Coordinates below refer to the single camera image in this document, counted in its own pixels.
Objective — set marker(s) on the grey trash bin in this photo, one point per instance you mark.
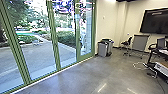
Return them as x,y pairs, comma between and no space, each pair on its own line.
102,49

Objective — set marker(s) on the dark trash bin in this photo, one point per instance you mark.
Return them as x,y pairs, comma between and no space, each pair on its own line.
110,45

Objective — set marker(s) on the black stool chair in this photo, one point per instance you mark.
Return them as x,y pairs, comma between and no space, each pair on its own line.
126,42

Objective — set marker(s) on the grey board on stand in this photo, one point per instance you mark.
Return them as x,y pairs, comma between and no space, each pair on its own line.
140,42

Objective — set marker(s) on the green framed glass wall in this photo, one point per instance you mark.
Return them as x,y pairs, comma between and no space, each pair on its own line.
53,36

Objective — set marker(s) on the white wall switch plate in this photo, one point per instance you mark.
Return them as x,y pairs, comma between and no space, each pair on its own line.
103,17

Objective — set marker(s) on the black wall screen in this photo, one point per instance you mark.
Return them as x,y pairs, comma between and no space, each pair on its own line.
156,20

